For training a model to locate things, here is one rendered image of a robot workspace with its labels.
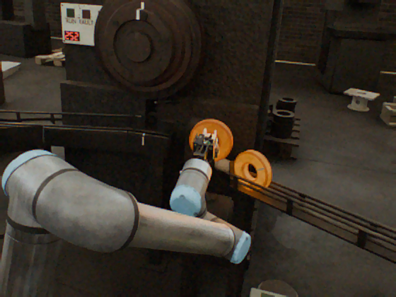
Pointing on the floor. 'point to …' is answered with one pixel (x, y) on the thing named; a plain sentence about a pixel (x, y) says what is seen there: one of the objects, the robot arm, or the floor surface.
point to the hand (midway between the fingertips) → (211, 135)
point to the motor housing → (194, 278)
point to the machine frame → (80, 56)
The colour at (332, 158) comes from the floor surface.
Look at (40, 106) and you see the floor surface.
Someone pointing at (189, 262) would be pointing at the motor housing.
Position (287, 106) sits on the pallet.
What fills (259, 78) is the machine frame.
